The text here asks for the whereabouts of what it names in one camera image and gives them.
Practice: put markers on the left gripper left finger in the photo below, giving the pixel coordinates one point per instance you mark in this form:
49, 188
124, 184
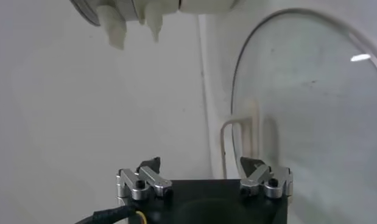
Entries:
145, 180

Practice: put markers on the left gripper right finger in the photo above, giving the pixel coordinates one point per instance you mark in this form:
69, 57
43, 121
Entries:
261, 176

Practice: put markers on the glass pot lid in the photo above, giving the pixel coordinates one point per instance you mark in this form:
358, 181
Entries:
313, 121

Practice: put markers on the stainless steel steamer basket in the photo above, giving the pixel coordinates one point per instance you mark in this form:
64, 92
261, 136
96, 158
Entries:
115, 30

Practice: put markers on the white electric cooker pot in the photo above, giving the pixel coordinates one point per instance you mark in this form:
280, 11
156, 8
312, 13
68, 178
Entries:
154, 18

